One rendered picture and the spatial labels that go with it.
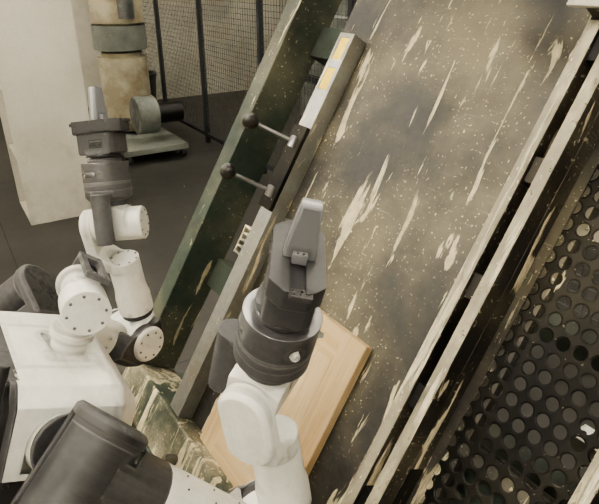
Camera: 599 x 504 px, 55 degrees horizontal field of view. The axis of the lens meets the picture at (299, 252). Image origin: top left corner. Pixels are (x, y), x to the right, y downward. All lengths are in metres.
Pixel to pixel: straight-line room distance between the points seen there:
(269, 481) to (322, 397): 0.35
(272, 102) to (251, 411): 0.99
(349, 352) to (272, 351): 0.47
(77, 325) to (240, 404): 0.29
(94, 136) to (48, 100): 3.74
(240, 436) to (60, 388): 0.26
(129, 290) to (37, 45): 3.74
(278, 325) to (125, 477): 0.27
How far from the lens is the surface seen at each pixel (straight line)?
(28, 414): 0.81
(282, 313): 0.57
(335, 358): 1.08
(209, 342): 1.36
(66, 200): 5.10
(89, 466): 0.72
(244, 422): 0.67
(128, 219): 1.14
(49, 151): 4.97
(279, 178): 1.29
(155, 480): 0.76
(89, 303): 0.84
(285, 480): 0.78
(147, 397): 1.54
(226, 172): 1.27
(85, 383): 0.84
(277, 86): 1.50
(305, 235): 0.55
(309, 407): 1.12
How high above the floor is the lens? 1.84
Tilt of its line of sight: 26 degrees down
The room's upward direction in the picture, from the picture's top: straight up
